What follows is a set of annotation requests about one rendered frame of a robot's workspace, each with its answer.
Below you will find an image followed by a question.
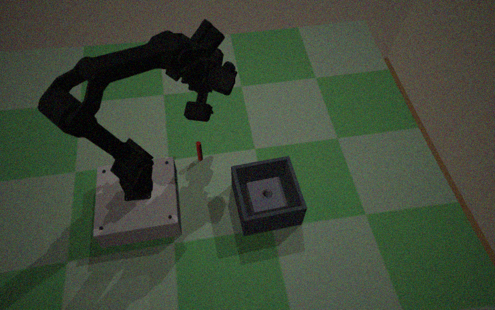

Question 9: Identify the red peg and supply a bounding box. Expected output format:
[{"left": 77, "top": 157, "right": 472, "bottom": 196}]
[{"left": 196, "top": 141, "right": 203, "bottom": 161}]

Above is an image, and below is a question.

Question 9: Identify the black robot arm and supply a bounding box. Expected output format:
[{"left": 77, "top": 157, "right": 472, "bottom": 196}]
[{"left": 38, "top": 19, "right": 237, "bottom": 201}]

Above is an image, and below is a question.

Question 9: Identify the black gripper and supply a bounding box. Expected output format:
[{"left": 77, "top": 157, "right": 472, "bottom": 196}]
[{"left": 181, "top": 48, "right": 224, "bottom": 122}]

